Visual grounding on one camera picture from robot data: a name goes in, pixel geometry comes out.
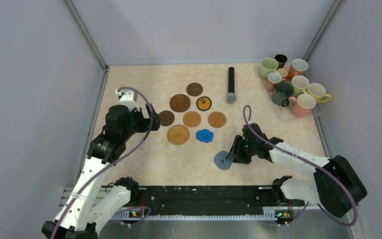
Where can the grey blue coaster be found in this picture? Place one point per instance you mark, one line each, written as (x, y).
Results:
(222, 161)

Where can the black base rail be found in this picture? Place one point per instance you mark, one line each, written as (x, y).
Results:
(209, 200)

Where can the brown ringed wooden coaster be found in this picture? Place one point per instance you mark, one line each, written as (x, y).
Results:
(180, 103)

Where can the small yellow cup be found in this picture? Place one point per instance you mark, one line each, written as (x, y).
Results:
(283, 73)

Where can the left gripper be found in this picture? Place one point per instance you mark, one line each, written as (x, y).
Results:
(152, 123)

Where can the small pink cup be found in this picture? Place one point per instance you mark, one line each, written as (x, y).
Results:
(272, 80)

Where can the black cup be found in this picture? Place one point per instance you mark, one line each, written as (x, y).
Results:
(281, 60)

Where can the light wooden coaster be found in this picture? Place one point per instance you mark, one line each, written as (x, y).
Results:
(192, 119)
(217, 119)

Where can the light green mug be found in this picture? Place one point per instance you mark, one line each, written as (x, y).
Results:
(268, 65)

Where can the yellow mug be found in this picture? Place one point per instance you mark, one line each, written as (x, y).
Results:
(319, 93)

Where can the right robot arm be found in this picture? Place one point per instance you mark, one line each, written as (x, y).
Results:
(333, 183)

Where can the pale green cup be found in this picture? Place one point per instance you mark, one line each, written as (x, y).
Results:
(300, 84)

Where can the orange face coaster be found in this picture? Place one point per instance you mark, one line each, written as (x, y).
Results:
(203, 103)

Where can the black microphone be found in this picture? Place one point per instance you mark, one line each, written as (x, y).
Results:
(231, 96)

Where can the woven rattan coaster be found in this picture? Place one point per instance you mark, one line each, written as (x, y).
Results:
(178, 134)

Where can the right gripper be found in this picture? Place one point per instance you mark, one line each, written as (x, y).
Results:
(236, 153)

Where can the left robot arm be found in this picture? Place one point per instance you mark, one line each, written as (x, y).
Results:
(82, 217)

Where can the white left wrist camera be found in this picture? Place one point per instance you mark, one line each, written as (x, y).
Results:
(128, 98)

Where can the blue flower coaster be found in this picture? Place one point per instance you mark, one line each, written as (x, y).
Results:
(204, 135)

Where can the dark brown wooden coaster bottom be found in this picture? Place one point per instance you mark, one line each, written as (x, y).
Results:
(167, 118)

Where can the dark green mug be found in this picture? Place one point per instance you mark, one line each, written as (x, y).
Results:
(281, 94)

